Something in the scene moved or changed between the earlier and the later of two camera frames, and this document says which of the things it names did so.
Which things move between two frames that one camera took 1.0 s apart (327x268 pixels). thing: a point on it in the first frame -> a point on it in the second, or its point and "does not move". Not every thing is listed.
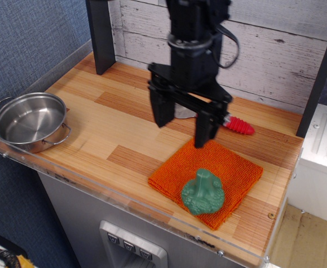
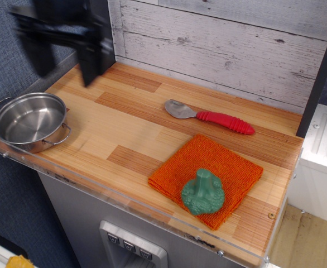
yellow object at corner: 24,262 does not move
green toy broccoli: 204,194 does not move
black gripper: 195,76 -> 80,24
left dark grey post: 101,34 does not move
